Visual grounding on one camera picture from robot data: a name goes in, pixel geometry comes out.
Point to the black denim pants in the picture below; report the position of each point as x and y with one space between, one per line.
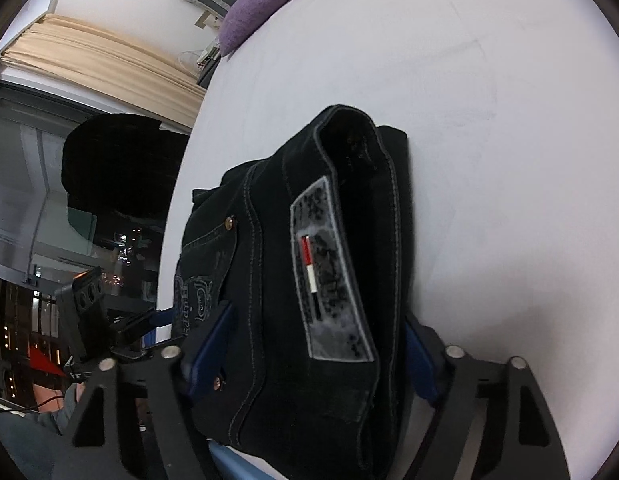
289 260

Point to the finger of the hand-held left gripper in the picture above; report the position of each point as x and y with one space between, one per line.
154 344
134 320

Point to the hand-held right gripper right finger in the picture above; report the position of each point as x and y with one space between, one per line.
420 362

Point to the purple folded cloth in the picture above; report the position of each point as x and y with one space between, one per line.
259 7

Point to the person's left forearm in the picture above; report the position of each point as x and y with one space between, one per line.
24 440

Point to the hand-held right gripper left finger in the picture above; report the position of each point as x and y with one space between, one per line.
209 347

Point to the white bed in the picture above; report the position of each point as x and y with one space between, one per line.
489 135

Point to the glass window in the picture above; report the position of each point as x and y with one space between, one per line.
29 200

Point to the blue panel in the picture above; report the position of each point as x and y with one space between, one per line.
239 462

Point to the beige curtain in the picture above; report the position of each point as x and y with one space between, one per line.
104 60

